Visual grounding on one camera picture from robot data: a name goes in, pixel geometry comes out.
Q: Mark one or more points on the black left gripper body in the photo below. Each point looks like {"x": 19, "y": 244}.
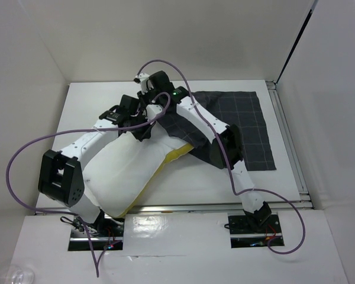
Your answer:
{"x": 139, "y": 119}

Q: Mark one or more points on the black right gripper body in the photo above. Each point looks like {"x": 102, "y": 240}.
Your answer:
{"x": 145, "y": 97}

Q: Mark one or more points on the white pillow yellow edge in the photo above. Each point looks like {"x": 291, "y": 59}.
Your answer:
{"x": 119, "y": 174}

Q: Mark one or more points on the dark grey checked pillowcase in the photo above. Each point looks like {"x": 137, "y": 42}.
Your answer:
{"x": 239, "y": 110}

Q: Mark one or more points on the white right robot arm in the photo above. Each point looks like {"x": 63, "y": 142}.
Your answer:
{"x": 225, "y": 149}

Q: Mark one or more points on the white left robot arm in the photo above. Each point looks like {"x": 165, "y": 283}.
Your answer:
{"x": 61, "y": 173}

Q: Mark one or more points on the clear plastic object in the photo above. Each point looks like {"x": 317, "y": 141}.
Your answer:
{"x": 15, "y": 274}

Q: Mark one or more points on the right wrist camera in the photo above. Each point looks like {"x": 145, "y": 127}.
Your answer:
{"x": 142, "y": 79}

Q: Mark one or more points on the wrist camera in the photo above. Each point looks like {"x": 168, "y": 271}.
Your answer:
{"x": 142, "y": 79}
{"x": 154, "y": 112}

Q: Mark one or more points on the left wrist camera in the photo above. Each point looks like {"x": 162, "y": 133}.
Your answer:
{"x": 154, "y": 112}

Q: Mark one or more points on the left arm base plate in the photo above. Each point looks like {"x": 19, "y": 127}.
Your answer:
{"x": 110, "y": 237}

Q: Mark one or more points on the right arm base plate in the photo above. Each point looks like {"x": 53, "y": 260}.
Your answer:
{"x": 244, "y": 235}

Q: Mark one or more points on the aluminium rail frame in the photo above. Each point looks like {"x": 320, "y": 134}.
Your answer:
{"x": 188, "y": 183}

